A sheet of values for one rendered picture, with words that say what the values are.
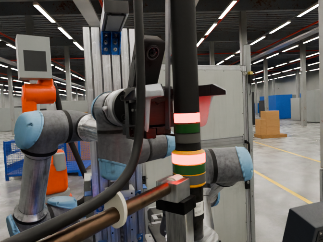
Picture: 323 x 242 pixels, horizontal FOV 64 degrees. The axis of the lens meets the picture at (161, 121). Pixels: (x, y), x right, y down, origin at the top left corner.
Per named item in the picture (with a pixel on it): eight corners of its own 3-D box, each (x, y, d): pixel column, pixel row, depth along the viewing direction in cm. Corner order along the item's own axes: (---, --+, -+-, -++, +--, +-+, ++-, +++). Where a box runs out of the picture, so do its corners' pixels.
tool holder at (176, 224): (196, 275, 28) (192, 187, 28) (145, 256, 32) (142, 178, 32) (227, 239, 36) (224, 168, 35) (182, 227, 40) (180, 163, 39)
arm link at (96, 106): (121, 126, 65) (119, 92, 65) (140, 128, 55) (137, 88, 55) (89, 128, 61) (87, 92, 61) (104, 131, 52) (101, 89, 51)
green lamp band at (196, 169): (196, 176, 31) (195, 166, 31) (166, 173, 34) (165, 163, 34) (211, 169, 35) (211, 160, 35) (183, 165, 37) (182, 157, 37)
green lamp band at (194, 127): (192, 133, 32) (192, 123, 32) (169, 133, 34) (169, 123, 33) (204, 130, 34) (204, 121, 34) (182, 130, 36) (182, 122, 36)
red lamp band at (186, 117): (192, 123, 32) (192, 113, 31) (169, 123, 33) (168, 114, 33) (204, 121, 34) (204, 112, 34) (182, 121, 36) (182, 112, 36)
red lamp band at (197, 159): (195, 166, 31) (195, 156, 31) (165, 163, 34) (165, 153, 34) (210, 159, 35) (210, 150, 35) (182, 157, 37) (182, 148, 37)
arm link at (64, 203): (84, 226, 110) (82, 195, 110) (53, 239, 101) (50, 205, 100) (70, 219, 119) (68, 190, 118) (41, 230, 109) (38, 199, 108)
